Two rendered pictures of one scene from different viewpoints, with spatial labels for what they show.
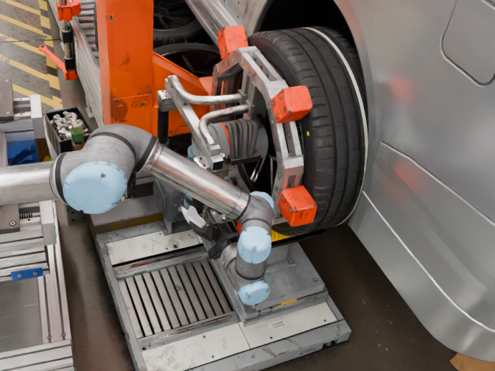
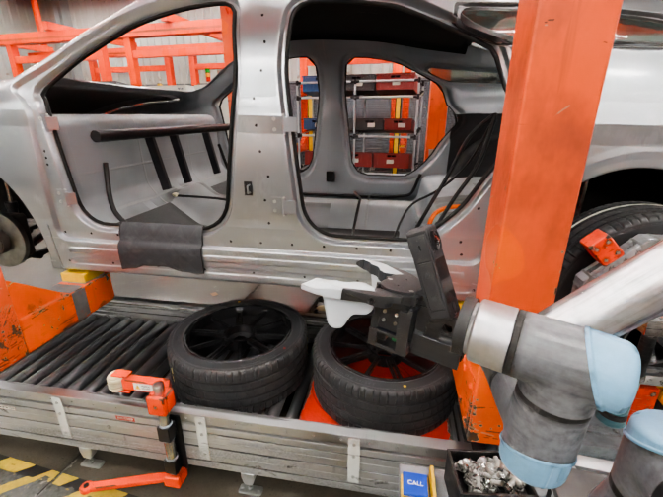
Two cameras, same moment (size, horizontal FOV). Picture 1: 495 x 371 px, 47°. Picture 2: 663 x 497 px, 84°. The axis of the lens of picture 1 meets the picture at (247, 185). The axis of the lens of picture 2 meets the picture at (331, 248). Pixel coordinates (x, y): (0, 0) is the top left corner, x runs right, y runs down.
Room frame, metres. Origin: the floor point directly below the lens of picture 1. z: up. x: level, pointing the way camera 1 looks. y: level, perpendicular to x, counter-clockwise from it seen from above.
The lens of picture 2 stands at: (1.61, 1.58, 1.48)
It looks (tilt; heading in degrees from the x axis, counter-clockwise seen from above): 20 degrees down; 310
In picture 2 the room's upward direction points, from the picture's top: straight up
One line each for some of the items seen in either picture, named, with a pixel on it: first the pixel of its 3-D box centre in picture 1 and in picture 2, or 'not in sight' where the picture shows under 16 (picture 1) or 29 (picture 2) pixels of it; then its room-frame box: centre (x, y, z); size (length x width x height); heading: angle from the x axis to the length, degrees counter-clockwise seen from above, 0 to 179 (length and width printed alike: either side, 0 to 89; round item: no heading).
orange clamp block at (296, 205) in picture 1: (296, 206); not in sight; (1.19, -0.15, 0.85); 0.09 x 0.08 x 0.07; 30
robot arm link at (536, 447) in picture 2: not in sight; (536, 419); (1.64, 1.15, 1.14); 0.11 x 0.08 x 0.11; 122
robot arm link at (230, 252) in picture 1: (234, 257); not in sight; (0.97, 0.00, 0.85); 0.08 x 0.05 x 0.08; 120
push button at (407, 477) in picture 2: not in sight; (414, 485); (1.92, 0.82, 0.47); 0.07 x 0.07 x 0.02; 30
